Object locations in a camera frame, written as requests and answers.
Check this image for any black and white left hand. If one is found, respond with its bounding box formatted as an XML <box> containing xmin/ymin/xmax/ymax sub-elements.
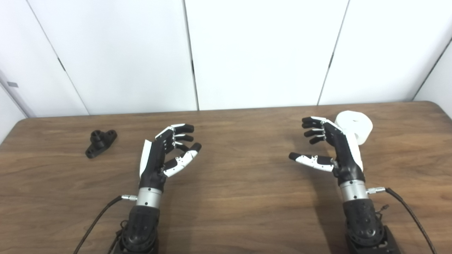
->
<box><xmin>139</xmin><ymin>123</ymin><xmax>202</xmax><ymax>193</ymax></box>

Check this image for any round white plastic piece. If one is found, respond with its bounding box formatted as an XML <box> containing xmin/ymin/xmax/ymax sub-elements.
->
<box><xmin>335</xmin><ymin>110</ymin><xmax>374</xmax><ymax>145</ymax></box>

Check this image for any black plastic holder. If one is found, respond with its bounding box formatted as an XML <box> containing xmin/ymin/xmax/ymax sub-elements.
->
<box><xmin>85</xmin><ymin>129</ymin><xmax>118</xmax><ymax>159</ymax></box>

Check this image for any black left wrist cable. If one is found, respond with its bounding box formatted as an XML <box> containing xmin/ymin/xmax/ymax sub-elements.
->
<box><xmin>73</xmin><ymin>194</ymin><xmax>138</xmax><ymax>254</ymax></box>

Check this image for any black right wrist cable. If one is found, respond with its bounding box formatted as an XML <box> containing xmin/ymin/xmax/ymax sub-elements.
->
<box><xmin>367</xmin><ymin>187</ymin><xmax>438</xmax><ymax>254</ymax></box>

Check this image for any black and white right hand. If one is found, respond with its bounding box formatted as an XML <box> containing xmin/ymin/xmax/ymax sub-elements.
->
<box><xmin>289</xmin><ymin>116</ymin><xmax>365</xmax><ymax>186</ymax></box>

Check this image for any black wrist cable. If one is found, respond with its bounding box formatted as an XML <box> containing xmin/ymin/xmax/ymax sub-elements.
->
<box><xmin>367</xmin><ymin>187</ymin><xmax>438</xmax><ymax>254</ymax></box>
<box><xmin>73</xmin><ymin>194</ymin><xmax>138</xmax><ymax>254</ymax></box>

